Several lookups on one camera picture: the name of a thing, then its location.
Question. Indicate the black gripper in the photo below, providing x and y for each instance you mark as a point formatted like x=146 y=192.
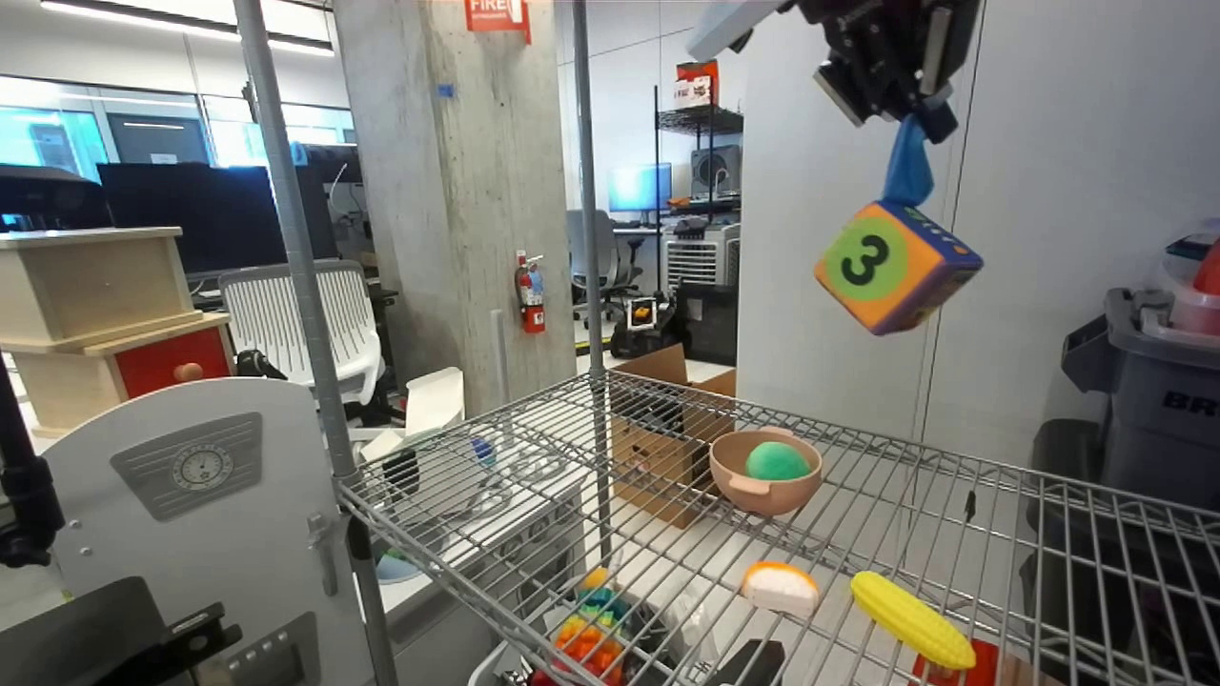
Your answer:
x=892 y=58

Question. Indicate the colourful soft fabric cube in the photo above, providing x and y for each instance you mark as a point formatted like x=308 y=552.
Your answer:
x=892 y=264

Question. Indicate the green ball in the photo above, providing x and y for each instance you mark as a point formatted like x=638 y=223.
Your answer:
x=775 y=464

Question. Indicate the white robot base panel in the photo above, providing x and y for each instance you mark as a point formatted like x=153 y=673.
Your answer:
x=217 y=495

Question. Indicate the tan plastic bowl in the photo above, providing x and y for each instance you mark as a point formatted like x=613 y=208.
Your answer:
x=759 y=499

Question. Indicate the red fire extinguisher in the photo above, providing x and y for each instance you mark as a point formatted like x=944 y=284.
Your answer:
x=530 y=290

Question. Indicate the cardboard box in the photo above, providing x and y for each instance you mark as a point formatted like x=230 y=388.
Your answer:
x=662 y=424

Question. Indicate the grey storage tote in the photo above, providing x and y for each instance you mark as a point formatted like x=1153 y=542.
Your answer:
x=1160 y=433

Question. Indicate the orange and white toy slice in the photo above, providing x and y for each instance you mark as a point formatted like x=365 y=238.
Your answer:
x=779 y=587

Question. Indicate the yellow toy corn cob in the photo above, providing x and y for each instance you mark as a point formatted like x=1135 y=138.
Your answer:
x=913 y=622

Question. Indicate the rainbow stacking toy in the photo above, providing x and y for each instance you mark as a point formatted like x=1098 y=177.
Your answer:
x=604 y=636

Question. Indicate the wooden drawer cabinet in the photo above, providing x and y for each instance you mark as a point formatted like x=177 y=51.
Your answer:
x=98 y=319

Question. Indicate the wire shelf rack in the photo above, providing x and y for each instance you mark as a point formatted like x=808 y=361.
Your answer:
x=1050 y=579

